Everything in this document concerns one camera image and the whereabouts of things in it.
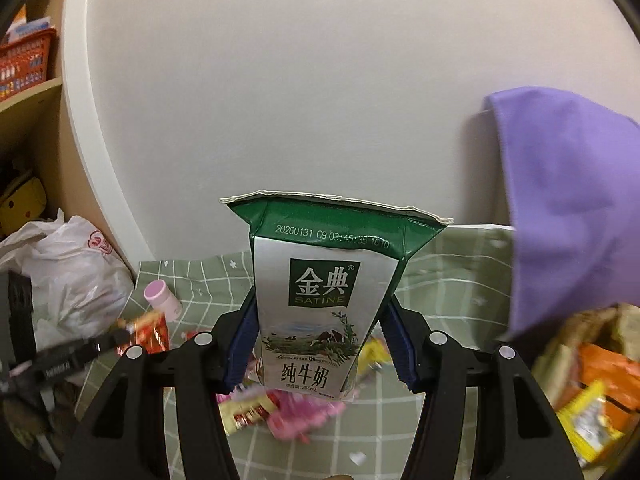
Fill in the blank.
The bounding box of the yellow red sachet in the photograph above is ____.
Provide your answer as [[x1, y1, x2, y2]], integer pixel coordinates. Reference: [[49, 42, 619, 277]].
[[217, 380, 281, 436]]

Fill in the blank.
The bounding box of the orange plastic basket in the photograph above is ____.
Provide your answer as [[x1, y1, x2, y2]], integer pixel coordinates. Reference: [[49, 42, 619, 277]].
[[0, 27, 57, 101]]

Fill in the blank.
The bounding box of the pink plastic bottle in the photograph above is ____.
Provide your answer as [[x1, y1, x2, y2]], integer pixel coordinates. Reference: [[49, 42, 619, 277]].
[[144, 281, 183, 321]]

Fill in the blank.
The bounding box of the yellow crumpled wrapper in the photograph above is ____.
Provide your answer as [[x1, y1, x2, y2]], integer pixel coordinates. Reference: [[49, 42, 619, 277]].
[[360, 337, 401, 376]]

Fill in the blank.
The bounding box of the olive green plastic bag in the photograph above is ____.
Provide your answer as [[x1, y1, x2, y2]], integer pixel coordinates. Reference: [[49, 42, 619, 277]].
[[532, 302, 640, 471]]

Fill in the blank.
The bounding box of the green checked bedsheet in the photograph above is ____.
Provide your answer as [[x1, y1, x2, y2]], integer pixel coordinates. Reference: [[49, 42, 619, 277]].
[[75, 225, 561, 480]]

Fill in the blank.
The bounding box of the pink crumpled wrapper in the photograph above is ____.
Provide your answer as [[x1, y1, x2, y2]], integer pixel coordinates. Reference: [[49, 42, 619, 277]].
[[265, 377, 348, 443]]

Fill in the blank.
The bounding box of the green white milk carton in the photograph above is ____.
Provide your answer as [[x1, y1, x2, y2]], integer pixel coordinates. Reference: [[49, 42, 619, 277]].
[[220, 190, 455, 392]]

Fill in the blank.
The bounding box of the wooden shelf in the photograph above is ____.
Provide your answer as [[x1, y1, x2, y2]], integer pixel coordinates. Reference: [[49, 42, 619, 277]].
[[0, 0, 88, 241]]

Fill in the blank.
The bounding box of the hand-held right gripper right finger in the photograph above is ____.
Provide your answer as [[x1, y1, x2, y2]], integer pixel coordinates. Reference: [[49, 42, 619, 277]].
[[380, 295, 586, 480]]

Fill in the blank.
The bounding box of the white plastic bag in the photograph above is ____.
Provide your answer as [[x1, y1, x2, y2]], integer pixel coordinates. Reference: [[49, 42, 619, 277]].
[[0, 209, 135, 351]]

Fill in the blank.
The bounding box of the yellow plush toy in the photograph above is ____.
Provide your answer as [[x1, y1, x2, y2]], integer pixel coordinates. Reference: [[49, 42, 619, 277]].
[[0, 172, 48, 236]]

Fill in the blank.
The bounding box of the yellow snack packet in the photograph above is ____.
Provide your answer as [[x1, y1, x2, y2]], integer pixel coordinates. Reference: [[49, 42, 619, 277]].
[[557, 380, 626, 466]]

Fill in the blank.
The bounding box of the orange snack packet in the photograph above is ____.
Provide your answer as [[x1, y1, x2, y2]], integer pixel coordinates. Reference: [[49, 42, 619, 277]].
[[575, 342, 640, 431]]

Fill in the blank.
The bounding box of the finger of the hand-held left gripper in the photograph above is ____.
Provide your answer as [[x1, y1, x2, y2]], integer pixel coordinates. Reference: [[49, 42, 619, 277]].
[[97, 325, 136, 357]]

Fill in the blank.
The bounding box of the blue white box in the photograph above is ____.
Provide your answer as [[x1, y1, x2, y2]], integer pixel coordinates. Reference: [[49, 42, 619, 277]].
[[7, 5, 56, 43]]

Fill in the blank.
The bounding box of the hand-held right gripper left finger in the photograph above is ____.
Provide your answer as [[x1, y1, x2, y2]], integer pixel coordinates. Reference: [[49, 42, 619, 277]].
[[55, 287, 261, 480]]

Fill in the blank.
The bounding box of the red snack packet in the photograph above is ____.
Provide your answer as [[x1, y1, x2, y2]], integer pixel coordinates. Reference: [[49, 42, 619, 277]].
[[116, 310, 170, 356]]

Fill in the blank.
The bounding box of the purple pillow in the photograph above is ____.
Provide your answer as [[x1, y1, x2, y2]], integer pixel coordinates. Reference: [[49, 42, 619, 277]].
[[482, 86, 640, 341]]

